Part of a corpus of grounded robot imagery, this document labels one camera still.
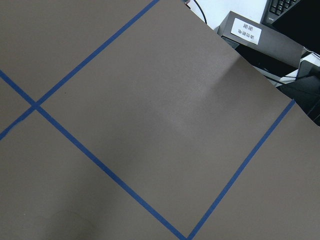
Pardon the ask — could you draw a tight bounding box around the black labelled box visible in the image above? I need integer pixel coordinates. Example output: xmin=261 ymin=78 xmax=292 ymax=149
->
xmin=216 ymin=11 xmax=304 ymax=77

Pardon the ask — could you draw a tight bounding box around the black keyboard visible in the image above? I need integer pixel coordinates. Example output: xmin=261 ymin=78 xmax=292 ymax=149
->
xmin=260 ymin=0 xmax=300 ymax=25

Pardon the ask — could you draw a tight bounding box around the black monitor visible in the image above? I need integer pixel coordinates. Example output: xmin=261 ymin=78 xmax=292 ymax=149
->
xmin=272 ymin=0 xmax=320 ymax=54

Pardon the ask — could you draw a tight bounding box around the blue tape line lengthwise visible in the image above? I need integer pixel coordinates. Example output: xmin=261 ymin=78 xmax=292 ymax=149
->
xmin=0 ymin=71 xmax=186 ymax=240

